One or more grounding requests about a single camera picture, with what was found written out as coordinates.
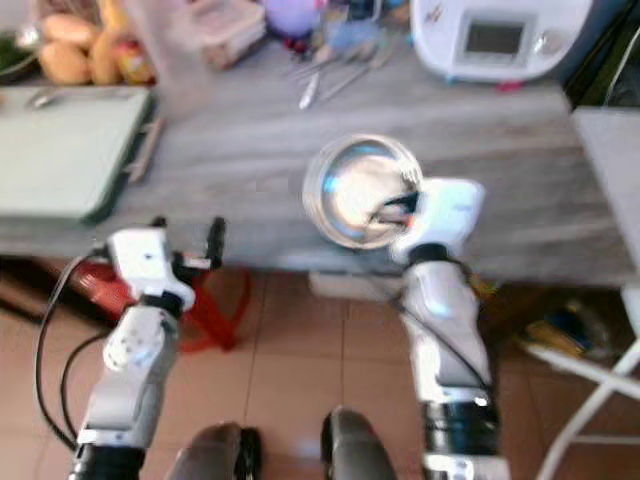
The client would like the stainless steel bowl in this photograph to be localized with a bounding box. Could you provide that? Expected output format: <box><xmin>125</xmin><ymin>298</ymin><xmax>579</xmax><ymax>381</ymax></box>
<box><xmin>302</xmin><ymin>133</ymin><xmax>426</xmax><ymax>251</ymax></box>

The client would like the brown wooden stick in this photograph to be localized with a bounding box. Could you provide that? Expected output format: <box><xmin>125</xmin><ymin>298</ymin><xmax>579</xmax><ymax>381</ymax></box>
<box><xmin>130</xmin><ymin>118</ymin><xmax>166</xmax><ymax>185</ymax></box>

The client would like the white box under table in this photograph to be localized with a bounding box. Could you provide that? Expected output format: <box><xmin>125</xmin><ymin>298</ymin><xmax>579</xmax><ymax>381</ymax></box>
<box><xmin>308</xmin><ymin>270</ymin><xmax>401</xmax><ymax>304</ymax></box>

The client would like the red plastic stool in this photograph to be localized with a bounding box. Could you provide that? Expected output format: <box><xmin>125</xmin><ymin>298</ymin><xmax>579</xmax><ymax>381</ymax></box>
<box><xmin>75</xmin><ymin>262</ymin><xmax>253</xmax><ymax>353</ymax></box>

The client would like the pale green cutting board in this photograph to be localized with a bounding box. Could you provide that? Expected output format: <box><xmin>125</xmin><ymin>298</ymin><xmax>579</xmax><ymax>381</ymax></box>
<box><xmin>0</xmin><ymin>86</ymin><xmax>156</xmax><ymax>225</ymax></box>

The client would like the steel cutlery piece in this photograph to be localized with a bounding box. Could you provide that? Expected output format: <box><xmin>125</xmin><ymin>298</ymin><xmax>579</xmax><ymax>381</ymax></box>
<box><xmin>320</xmin><ymin>60</ymin><xmax>371</xmax><ymax>101</ymax></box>

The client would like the steel table knife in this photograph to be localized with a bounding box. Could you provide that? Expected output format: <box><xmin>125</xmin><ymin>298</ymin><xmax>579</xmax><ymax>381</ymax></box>
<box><xmin>298</xmin><ymin>70</ymin><xmax>321</xmax><ymax>111</ymax></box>

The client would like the clear plastic cup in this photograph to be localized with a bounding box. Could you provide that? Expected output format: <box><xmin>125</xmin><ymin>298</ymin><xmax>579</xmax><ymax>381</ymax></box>
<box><xmin>130</xmin><ymin>0</ymin><xmax>211</xmax><ymax>113</ymax></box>

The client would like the white kitchen appliance with screen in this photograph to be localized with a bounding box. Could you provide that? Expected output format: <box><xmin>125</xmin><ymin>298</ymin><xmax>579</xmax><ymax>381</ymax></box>
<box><xmin>410</xmin><ymin>0</ymin><xmax>593</xmax><ymax>85</ymax></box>

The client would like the red labelled jar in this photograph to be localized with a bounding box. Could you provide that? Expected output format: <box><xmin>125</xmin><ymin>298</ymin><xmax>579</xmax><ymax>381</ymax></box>
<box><xmin>115</xmin><ymin>38</ymin><xmax>156</xmax><ymax>86</ymax></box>

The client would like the steel spoon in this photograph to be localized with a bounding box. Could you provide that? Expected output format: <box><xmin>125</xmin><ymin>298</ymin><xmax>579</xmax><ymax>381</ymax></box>
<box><xmin>28</xmin><ymin>88</ymin><xmax>73</xmax><ymax>109</ymax></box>

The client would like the tan bread roll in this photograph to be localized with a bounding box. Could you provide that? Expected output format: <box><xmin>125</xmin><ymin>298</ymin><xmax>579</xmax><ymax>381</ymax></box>
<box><xmin>42</xmin><ymin>13</ymin><xmax>103</xmax><ymax>49</ymax></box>
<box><xmin>38</xmin><ymin>42</ymin><xmax>93</xmax><ymax>87</ymax></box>
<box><xmin>90</xmin><ymin>25</ymin><xmax>123</xmax><ymax>87</ymax></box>

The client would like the blue plastic object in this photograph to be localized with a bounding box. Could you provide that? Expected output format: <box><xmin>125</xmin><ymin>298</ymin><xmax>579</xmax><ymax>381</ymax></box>
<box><xmin>325</xmin><ymin>20</ymin><xmax>371</xmax><ymax>56</ymax></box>

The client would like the grey robot left leg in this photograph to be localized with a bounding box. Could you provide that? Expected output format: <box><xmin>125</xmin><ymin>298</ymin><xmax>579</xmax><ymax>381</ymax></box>
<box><xmin>168</xmin><ymin>422</ymin><xmax>261</xmax><ymax>480</ymax></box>

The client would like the grey robot leg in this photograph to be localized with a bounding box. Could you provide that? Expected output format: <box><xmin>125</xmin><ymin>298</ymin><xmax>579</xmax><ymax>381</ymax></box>
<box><xmin>320</xmin><ymin>405</ymin><xmax>401</xmax><ymax>480</ymax></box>
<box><xmin>168</xmin><ymin>422</ymin><xmax>261</xmax><ymax>480</ymax></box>

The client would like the yellow blue packet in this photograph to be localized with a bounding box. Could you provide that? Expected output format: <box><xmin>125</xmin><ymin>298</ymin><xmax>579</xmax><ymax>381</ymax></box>
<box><xmin>520</xmin><ymin>310</ymin><xmax>596</xmax><ymax>361</ymax></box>

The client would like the clear pink food container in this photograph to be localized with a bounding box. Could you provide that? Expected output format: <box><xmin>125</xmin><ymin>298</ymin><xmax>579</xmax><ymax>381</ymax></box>
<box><xmin>195</xmin><ymin>0</ymin><xmax>266</xmax><ymax>71</ymax></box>

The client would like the dark green plate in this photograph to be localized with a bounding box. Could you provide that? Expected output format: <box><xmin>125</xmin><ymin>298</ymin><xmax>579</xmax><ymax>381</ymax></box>
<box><xmin>0</xmin><ymin>35</ymin><xmax>41</xmax><ymax>83</ymax></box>

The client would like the purple round object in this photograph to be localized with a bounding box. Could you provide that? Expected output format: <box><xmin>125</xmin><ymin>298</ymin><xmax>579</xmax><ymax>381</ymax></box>
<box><xmin>263</xmin><ymin>0</ymin><xmax>321</xmax><ymax>39</ymax></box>

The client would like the grey robot right leg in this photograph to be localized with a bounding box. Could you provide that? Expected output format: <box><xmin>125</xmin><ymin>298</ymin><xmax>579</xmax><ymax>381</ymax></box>
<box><xmin>320</xmin><ymin>405</ymin><xmax>401</xmax><ymax>480</ymax></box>

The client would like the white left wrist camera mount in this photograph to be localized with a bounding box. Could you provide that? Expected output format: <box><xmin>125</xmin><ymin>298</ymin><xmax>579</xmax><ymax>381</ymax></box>
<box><xmin>105</xmin><ymin>228</ymin><xmax>194</xmax><ymax>311</ymax></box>

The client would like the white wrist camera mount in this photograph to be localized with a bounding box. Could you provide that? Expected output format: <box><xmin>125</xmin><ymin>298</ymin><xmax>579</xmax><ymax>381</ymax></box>
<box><xmin>105</xmin><ymin>228</ymin><xmax>194</xmax><ymax>311</ymax></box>
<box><xmin>390</xmin><ymin>177</ymin><xmax>486</xmax><ymax>263</ymax></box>

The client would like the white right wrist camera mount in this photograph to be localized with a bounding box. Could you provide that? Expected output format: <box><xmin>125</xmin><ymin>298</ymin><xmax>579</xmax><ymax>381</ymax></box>
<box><xmin>390</xmin><ymin>177</ymin><xmax>486</xmax><ymax>263</ymax></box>

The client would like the long black left arm cable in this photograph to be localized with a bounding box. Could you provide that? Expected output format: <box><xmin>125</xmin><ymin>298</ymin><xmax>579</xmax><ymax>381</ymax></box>
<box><xmin>35</xmin><ymin>255</ymin><xmax>121</xmax><ymax>451</ymax></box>

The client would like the short black left arm cable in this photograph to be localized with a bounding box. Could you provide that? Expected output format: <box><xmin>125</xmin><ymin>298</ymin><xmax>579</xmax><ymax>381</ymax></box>
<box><xmin>60</xmin><ymin>335</ymin><xmax>111</xmax><ymax>441</ymax></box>

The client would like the white metal chair frame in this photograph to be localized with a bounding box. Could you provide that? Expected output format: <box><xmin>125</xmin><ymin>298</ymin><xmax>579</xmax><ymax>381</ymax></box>
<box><xmin>525</xmin><ymin>310</ymin><xmax>640</xmax><ymax>480</ymax></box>

